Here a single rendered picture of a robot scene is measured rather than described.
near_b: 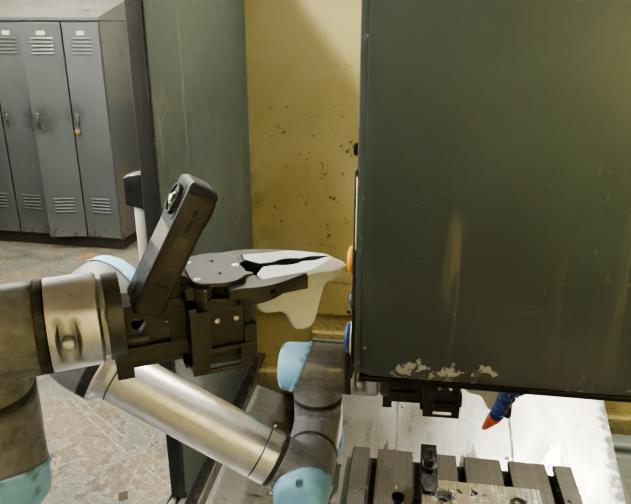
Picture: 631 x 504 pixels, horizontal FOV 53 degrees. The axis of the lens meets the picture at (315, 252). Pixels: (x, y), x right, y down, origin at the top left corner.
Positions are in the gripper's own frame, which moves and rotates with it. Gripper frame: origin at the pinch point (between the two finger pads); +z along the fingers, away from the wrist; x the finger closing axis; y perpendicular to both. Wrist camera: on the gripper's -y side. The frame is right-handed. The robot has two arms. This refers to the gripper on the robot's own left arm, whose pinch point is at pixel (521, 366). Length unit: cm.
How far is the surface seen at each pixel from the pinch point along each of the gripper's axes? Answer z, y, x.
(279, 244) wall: -57, 18, -101
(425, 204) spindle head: -15.3, -32.9, 32.5
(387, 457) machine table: -20, 49, -40
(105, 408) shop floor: -166, 136, -174
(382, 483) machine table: -21, 49, -31
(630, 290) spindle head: 1.6, -26.0, 32.5
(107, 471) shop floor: -144, 136, -129
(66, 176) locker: -298, 69, -394
